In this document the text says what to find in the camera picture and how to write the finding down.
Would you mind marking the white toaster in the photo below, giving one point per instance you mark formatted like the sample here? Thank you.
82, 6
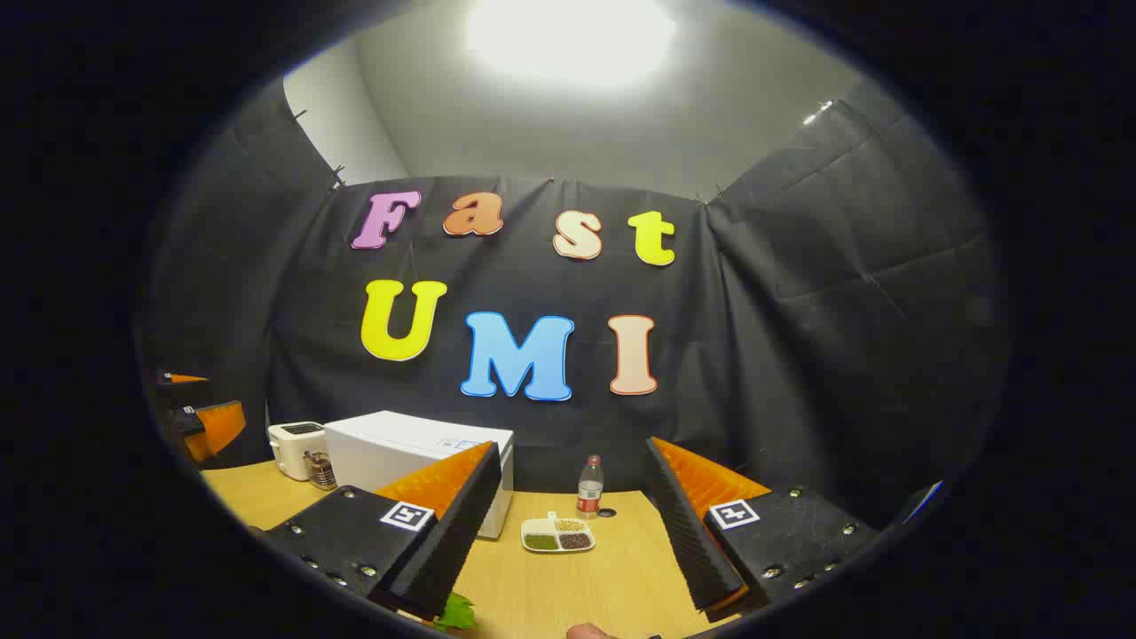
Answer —
291, 448

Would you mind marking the white microwave oven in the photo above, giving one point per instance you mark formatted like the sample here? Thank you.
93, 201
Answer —
390, 448

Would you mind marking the large ceiling light panel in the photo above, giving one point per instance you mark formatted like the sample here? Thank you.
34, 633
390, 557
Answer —
568, 40

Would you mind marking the green lettuce leaf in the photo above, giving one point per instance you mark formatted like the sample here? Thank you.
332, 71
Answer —
457, 612

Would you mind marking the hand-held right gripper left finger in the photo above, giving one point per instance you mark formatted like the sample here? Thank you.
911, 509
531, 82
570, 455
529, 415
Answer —
448, 541

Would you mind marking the small ceiling light panel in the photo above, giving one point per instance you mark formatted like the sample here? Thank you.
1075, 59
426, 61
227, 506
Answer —
817, 113

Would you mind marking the clear bottle with red label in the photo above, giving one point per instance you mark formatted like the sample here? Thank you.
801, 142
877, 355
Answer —
590, 488

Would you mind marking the black backdrop cloth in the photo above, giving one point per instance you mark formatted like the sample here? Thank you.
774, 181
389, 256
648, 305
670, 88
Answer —
781, 355

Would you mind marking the white divided dish of beans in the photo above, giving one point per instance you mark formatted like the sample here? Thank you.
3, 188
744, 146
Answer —
557, 537

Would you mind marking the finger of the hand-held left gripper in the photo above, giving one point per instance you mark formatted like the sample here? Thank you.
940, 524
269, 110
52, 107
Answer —
220, 426
182, 380

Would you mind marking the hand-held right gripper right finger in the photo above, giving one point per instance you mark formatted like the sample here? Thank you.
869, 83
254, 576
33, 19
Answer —
688, 532

